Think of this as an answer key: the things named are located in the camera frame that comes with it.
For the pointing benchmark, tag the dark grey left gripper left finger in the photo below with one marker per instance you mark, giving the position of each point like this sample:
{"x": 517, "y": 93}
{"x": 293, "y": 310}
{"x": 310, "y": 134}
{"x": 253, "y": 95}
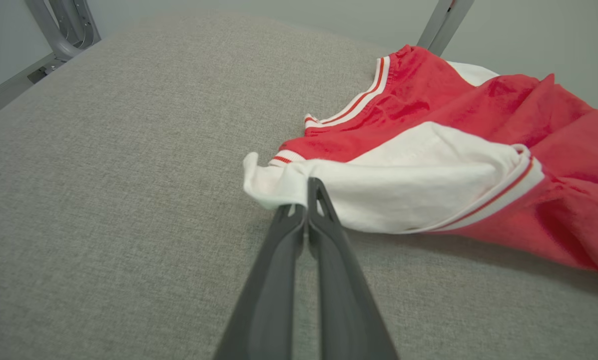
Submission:
{"x": 269, "y": 300}

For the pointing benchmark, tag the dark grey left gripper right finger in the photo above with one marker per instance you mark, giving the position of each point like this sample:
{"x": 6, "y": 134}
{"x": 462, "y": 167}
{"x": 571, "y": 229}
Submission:
{"x": 343, "y": 300}

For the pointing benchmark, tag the red and white shirt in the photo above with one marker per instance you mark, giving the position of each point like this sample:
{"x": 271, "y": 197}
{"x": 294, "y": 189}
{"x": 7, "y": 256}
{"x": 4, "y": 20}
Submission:
{"x": 428, "y": 175}

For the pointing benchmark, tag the grey fabric sofa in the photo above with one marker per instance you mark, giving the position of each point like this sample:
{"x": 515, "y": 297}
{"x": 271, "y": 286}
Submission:
{"x": 129, "y": 200}

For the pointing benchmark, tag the grey metal base beam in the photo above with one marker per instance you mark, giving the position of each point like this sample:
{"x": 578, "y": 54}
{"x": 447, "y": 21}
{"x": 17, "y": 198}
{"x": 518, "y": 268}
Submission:
{"x": 9, "y": 87}

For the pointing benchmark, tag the grey curved metal tube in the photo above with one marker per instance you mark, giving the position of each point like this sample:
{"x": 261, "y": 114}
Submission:
{"x": 54, "y": 35}

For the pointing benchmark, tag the grey metal frame post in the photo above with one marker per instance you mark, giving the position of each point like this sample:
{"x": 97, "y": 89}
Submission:
{"x": 443, "y": 25}

